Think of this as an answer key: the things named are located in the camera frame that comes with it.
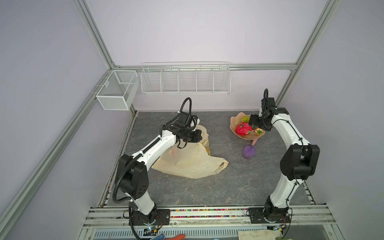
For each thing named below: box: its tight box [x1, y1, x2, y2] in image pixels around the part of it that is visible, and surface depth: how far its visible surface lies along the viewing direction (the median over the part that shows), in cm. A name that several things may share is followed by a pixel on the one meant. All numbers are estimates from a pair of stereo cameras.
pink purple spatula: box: [243, 139, 258, 159], surface depth 98 cm
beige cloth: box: [238, 229, 283, 240], surface depth 70 cm
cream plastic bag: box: [151, 125, 229, 179], surface depth 82 cm
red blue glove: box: [149, 233, 186, 240], surface depth 70 cm
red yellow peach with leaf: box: [255, 127, 264, 135], surface depth 101 cm
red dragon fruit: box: [235, 122, 254, 136], surface depth 101 cm
